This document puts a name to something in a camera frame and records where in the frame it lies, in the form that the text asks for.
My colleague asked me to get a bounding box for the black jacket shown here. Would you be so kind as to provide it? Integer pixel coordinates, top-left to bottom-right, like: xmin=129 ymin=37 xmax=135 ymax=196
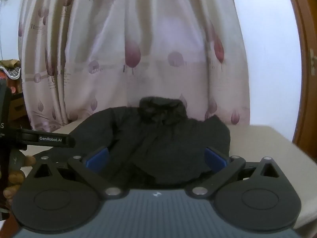
xmin=36 ymin=97 xmax=230 ymax=189

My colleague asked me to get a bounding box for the person's left hand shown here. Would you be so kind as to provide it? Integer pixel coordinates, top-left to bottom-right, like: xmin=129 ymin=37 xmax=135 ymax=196
xmin=3 ymin=156 xmax=36 ymax=208

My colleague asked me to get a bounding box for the wooden dresser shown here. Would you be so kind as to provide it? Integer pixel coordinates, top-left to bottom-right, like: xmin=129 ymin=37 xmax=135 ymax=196
xmin=7 ymin=78 xmax=30 ymax=128

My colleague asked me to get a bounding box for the floral covered object on dresser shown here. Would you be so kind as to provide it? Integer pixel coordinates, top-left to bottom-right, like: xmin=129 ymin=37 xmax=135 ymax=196
xmin=0 ymin=59 xmax=21 ymax=80

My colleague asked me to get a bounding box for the floral pink curtain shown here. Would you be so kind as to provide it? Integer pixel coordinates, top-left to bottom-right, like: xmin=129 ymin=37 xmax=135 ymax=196
xmin=18 ymin=0 xmax=250 ymax=132

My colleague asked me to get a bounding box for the brown wooden door frame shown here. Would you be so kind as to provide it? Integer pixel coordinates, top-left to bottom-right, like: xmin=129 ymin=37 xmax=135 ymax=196
xmin=291 ymin=0 xmax=316 ymax=160

